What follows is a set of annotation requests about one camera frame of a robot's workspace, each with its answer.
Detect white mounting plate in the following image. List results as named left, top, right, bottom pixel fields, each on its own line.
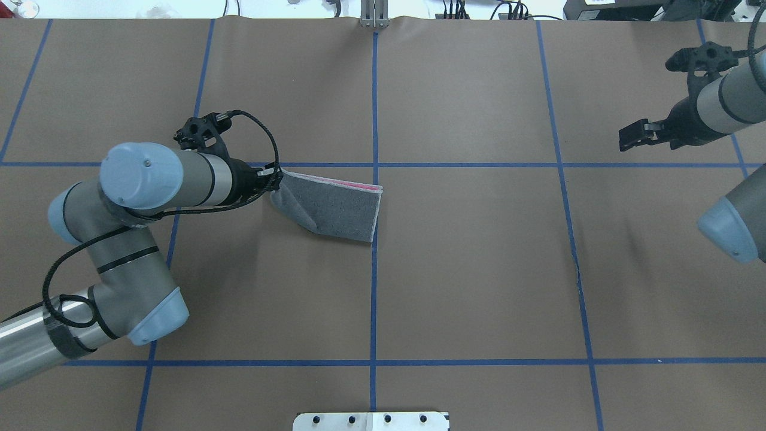
left=292, top=411, right=451, bottom=430

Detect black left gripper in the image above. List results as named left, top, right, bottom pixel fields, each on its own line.
left=227, top=159, right=284, bottom=204

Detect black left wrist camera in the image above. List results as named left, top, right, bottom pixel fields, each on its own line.
left=172, top=112, right=232, bottom=154

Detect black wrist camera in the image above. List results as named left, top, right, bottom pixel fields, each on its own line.
left=664, top=42, right=739, bottom=82
left=172, top=112, right=232, bottom=154

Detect blue tape line lengthwise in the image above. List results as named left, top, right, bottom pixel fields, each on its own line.
left=369, top=30, right=379, bottom=414

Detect aluminium frame post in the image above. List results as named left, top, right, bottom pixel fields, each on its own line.
left=359, top=0, right=390, bottom=29

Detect pink and grey towel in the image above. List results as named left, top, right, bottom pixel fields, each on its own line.
left=270, top=170, right=384, bottom=243

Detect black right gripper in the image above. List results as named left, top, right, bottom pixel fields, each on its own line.
left=618, top=99, right=719, bottom=152

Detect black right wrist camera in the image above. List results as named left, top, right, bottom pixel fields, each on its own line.
left=664, top=42, right=739, bottom=82

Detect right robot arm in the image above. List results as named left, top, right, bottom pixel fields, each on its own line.
left=619, top=42, right=765, bottom=263

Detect blue tape line crosswise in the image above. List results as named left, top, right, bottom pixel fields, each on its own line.
left=0, top=160, right=766, bottom=169

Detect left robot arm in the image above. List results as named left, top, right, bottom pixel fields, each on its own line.
left=2, top=142, right=281, bottom=390

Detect brown paper table cover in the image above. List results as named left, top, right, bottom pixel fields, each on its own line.
left=2, top=17, right=764, bottom=430

